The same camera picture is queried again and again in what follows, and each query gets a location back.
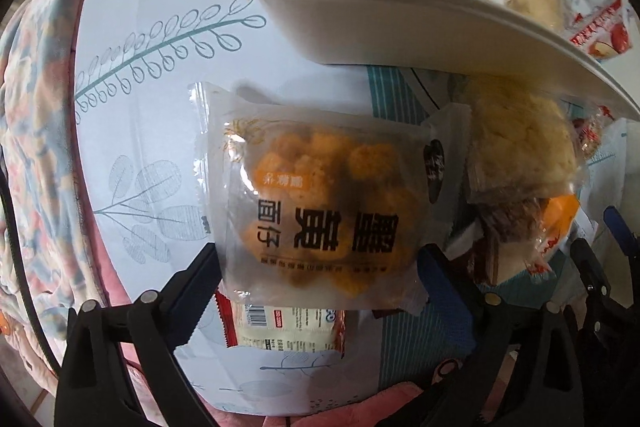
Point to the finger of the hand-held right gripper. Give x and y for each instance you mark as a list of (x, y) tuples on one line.
[(592, 269), (622, 232)]

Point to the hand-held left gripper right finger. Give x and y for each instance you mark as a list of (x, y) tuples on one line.
[(442, 292)]

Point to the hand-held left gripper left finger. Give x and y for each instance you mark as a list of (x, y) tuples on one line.
[(192, 292)]

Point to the dark brown snack packet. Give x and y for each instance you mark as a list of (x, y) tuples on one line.
[(505, 219)]

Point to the red-edged cracker packet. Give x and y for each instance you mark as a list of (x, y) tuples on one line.
[(285, 324)]

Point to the clear nut packet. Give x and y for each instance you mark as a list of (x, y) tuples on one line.
[(592, 132)]

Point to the yellow puffed snack packet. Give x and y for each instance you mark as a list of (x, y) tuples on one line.
[(520, 142)]

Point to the orange puff snack packet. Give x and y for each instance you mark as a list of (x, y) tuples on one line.
[(320, 207)]

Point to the white and red snack packet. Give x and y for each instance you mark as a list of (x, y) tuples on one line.
[(600, 27)]

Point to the white plastic storage box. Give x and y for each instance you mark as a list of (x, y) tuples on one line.
[(350, 22)]

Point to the pink fleece garment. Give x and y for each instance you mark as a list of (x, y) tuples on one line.
[(400, 399)]

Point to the pale blue leaf-print tablecloth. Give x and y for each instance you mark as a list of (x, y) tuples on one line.
[(150, 82)]

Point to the floral blanket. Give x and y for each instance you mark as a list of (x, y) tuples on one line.
[(40, 132)]

